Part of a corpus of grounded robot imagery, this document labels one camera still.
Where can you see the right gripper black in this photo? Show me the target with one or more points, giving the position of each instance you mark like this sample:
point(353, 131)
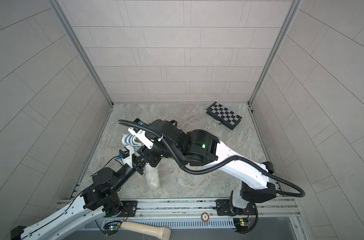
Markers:
point(154, 158)

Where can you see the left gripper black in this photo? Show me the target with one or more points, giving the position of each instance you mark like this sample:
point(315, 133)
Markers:
point(137, 165)

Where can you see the white teddy bear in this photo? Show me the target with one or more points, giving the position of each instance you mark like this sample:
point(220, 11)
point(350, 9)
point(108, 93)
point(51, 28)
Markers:
point(151, 173)

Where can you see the blue white striped sweater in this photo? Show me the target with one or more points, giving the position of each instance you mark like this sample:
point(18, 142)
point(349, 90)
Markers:
point(133, 141)

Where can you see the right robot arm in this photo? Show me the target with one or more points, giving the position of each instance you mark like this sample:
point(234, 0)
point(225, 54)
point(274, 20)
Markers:
point(199, 152)

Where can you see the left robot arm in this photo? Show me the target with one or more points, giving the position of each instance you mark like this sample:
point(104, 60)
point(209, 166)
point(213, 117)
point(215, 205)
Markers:
point(98, 200)

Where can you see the left circuit board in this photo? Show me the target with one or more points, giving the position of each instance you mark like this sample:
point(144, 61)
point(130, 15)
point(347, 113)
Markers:
point(111, 228)

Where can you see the circuit board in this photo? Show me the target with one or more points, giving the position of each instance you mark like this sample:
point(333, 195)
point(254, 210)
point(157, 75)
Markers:
point(111, 228)
point(241, 225)

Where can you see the black white checkerboard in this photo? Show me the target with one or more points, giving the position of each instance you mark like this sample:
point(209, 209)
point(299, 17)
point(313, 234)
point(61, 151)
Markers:
point(225, 116)

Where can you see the red round sticker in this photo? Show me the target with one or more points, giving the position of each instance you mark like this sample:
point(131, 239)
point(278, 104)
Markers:
point(205, 217)

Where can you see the right circuit board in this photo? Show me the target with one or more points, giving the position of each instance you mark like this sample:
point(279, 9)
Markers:
point(241, 225)

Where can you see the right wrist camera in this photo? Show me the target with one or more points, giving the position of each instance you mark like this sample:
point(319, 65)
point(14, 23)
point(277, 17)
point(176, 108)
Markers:
point(150, 141)

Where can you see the aluminium mounting rail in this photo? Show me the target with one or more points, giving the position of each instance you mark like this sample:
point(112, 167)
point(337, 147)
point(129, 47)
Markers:
point(193, 208)

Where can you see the beige cylindrical handle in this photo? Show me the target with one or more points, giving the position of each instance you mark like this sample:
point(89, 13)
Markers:
point(162, 233)

